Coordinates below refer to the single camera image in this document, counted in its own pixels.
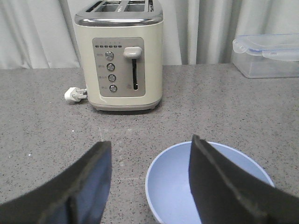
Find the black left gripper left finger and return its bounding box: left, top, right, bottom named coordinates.
left=0, top=141, right=112, bottom=224

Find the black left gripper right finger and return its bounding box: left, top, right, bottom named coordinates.
left=188, top=135, right=299, bottom=224

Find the light blue bowl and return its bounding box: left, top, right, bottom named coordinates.
left=145, top=141, right=273, bottom=224

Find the white power plug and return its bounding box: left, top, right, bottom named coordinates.
left=64, top=87, right=88, bottom=104

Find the clear plastic food container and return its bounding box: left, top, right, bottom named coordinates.
left=231, top=33, right=299, bottom=79

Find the cream two-slot toaster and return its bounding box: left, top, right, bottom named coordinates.
left=74, top=0, right=164, bottom=111

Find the grey curtain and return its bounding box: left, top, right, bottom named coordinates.
left=0, top=0, right=299, bottom=70

